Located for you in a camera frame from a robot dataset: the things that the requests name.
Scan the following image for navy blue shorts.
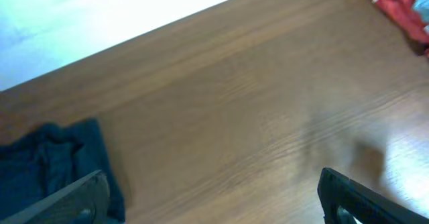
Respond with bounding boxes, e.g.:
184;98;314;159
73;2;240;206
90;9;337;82
1;119;125;223

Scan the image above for grey t-shirt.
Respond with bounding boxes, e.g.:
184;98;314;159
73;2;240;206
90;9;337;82
413;0;428;33

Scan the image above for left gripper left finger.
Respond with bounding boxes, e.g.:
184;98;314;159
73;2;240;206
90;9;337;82
1;170;110;224

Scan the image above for red printed t-shirt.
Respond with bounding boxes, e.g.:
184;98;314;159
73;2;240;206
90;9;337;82
370;0;428;57

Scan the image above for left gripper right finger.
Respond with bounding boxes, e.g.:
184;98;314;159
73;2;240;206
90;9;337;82
317;168;428;224

